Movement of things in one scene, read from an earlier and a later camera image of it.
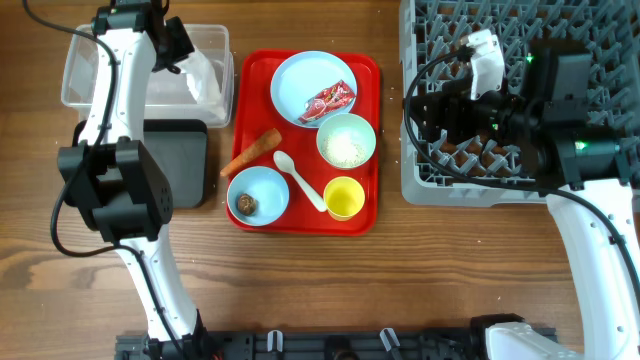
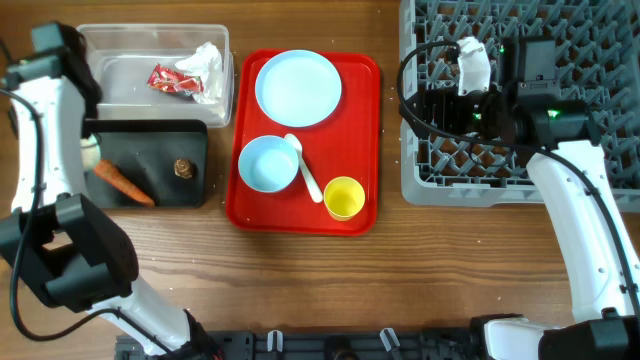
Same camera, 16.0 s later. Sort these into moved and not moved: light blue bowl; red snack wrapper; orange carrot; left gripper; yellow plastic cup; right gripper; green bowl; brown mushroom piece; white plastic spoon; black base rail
Moved: red snack wrapper; orange carrot; white plastic spoon; brown mushroom piece; light blue bowl; green bowl; left gripper
Not moved: black base rail; right gripper; yellow plastic cup
